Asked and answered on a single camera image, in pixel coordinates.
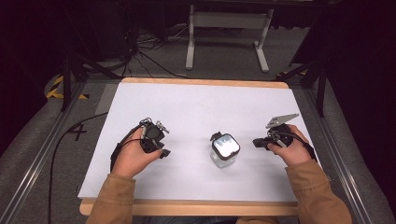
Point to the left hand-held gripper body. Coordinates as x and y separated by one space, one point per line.
152 133

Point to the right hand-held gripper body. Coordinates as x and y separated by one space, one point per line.
280 133

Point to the clear glass jar black lid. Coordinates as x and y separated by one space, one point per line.
224 150

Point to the person's right hand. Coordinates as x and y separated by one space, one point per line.
294 148

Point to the person's left hand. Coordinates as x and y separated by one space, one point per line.
133 158

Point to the white table cover sheet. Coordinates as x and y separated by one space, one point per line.
193 124

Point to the black tripod stand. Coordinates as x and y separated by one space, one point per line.
314 77
74 71

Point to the dark cabinet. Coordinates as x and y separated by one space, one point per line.
113 28

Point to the aluminium floor rail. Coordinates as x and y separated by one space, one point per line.
339 161
37 158

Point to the white metal stand frame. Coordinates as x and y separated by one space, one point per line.
229 21

